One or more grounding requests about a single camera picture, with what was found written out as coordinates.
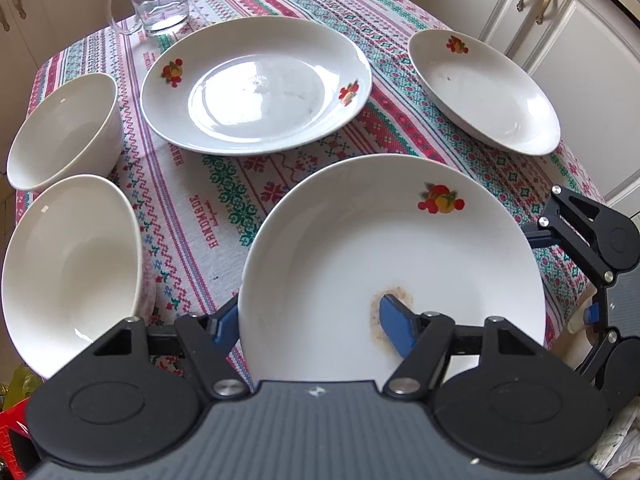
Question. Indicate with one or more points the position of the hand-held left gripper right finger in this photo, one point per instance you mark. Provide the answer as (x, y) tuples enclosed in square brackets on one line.
[(395, 320)]

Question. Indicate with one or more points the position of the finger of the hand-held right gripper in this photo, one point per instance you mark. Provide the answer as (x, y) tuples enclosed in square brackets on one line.
[(534, 238), (592, 314)]

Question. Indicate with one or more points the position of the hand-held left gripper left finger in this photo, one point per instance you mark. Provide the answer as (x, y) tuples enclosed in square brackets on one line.
[(225, 327)]

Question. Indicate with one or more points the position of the white deep plate fruit print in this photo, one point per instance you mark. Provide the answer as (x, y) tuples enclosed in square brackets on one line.
[(350, 240), (480, 95)]

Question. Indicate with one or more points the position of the white bowl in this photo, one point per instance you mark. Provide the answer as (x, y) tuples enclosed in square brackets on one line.
[(70, 265), (65, 140)]

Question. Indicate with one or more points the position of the large white plate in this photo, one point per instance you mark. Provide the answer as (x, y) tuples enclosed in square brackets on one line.
[(255, 90)]

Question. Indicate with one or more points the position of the patterned red green tablecloth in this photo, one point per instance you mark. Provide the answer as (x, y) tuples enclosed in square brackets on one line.
[(200, 210)]

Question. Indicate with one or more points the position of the white knitted cloth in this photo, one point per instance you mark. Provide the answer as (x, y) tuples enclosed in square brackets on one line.
[(620, 442)]

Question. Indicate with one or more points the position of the yellow plastic bag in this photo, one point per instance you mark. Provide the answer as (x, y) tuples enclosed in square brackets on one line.
[(20, 385)]

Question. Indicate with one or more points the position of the red plastic object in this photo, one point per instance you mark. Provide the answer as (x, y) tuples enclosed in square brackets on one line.
[(10, 432)]

